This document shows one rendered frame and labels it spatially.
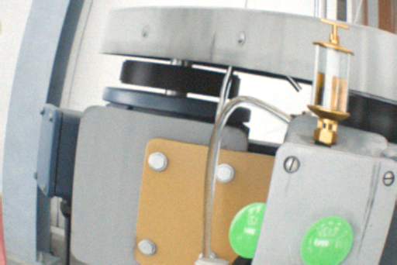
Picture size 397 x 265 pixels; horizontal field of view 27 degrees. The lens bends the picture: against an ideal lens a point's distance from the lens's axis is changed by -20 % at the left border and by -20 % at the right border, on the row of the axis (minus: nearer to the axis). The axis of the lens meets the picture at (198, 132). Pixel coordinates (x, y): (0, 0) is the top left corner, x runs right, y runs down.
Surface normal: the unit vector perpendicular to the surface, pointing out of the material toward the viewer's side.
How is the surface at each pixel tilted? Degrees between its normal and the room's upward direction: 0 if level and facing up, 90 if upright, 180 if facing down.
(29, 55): 90
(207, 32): 90
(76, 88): 90
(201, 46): 90
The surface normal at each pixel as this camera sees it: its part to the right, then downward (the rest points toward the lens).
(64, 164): 0.32, 0.10
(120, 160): -0.12, 0.04
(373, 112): -0.52, -0.04
